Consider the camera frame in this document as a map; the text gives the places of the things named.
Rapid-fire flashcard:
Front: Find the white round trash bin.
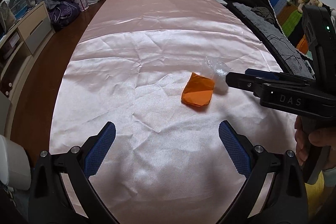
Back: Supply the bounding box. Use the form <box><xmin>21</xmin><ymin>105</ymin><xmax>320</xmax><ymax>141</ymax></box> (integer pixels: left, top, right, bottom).
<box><xmin>0</xmin><ymin>135</ymin><xmax>31</xmax><ymax>190</ymax></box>

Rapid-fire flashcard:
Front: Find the person right hand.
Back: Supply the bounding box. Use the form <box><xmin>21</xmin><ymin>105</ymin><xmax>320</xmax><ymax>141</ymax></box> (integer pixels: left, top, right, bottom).
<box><xmin>294</xmin><ymin>116</ymin><xmax>336</xmax><ymax>170</ymax></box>

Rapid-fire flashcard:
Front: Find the clear plastic bag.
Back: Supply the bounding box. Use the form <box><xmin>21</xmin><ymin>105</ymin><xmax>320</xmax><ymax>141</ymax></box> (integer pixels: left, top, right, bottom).
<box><xmin>202</xmin><ymin>56</ymin><xmax>231</xmax><ymax>95</ymax></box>

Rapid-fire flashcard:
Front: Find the orange crumpled paper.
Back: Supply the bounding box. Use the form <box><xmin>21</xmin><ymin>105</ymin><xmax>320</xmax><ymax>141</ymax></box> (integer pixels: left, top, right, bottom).
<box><xmin>181</xmin><ymin>73</ymin><xmax>215</xmax><ymax>107</ymax></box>

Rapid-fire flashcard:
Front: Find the striped knitted blanket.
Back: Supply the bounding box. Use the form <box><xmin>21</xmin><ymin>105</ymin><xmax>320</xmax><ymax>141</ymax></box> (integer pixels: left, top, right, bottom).
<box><xmin>268</xmin><ymin>0</ymin><xmax>313</xmax><ymax>60</ymax></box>

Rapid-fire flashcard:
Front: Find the black sofa bed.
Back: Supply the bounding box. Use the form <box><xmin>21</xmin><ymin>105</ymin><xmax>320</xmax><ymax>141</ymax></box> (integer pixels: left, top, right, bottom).
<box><xmin>225</xmin><ymin>0</ymin><xmax>314</xmax><ymax>79</ymax></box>

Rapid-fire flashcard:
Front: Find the pink satin tablecloth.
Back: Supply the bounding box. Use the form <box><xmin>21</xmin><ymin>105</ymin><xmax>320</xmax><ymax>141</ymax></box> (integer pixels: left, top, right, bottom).
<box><xmin>50</xmin><ymin>0</ymin><xmax>295</xmax><ymax>223</ymax></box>

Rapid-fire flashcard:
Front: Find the wooden tv cabinet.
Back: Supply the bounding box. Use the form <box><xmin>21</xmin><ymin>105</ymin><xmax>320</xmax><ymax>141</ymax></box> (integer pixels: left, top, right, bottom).
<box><xmin>1</xmin><ymin>2</ymin><xmax>55</xmax><ymax>138</ymax></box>

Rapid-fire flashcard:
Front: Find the purple bag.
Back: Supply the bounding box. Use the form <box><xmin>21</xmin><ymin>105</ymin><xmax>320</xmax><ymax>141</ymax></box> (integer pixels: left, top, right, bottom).
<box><xmin>49</xmin><ymin>1</ymin><xmax>80</xmax><ymax>32</ymax></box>

